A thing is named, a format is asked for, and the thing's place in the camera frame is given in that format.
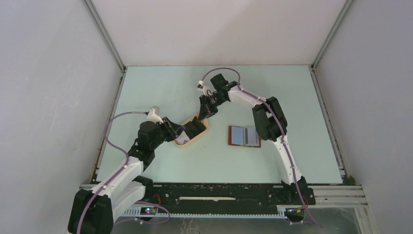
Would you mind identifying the silver VIP card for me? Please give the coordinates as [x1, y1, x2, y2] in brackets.
[175, 132, 191, 145]

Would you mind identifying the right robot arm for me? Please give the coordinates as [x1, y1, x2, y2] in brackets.
[197, 74, 308, 204]

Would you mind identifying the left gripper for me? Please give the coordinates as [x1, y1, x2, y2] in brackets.
[150, 117, 185, 150]

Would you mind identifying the black card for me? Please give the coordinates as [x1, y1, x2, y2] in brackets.
[184, 116, 207, 139]

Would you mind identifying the brown leather card holder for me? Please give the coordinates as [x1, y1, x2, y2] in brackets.
[228, 126, 261, 148]

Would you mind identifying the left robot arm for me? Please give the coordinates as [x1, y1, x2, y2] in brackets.
[68, 117, 185, 234]

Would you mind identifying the white cable duct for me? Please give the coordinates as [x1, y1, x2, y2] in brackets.
[120, 206, 305, 220]

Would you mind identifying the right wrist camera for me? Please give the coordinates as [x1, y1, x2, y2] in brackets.
[197, 80, 211, 96]

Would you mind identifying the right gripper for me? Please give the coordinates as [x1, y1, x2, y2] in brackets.
[198, 93, 226, 122]

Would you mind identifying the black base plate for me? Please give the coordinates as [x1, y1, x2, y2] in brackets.
[144, 183, 316, 215]

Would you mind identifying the aluminium frame rail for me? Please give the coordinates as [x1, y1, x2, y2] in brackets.
[145, 185, 367, 208]

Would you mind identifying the beige card tray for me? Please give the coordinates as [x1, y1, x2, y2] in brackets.
[173, 113, 209, 148]

